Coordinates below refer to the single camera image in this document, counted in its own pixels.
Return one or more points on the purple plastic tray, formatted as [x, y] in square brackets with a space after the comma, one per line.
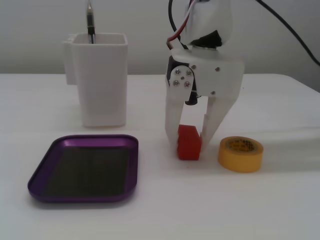
[87, 170]

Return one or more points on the white plastic pen holder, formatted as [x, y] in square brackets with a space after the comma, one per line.
[105, 87]

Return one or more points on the red cube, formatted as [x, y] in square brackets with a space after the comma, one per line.
[188, 147]

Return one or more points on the yellow tape roll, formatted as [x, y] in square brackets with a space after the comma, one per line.
[240, 162]

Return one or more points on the black ballpoint pen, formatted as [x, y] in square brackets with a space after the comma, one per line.
[90, 22]

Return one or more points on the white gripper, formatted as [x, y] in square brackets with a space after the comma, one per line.
[217, 77]

